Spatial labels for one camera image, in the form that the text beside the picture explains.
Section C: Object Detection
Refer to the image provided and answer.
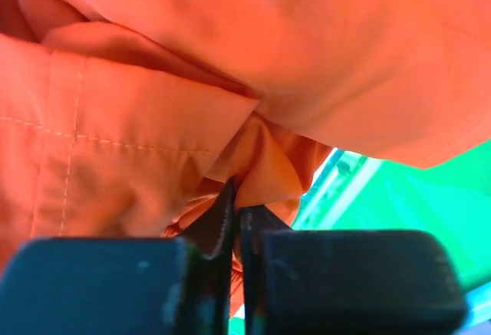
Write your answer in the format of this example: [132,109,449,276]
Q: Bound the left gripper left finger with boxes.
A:
[1,182,235,334]

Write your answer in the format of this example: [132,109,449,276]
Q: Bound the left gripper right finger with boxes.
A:
[239,206,467,334]

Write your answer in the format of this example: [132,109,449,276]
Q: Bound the orange shorts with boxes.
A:
[0,0,491,317]

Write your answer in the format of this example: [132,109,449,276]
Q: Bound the green plastic tray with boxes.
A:
[228,145,490,334]

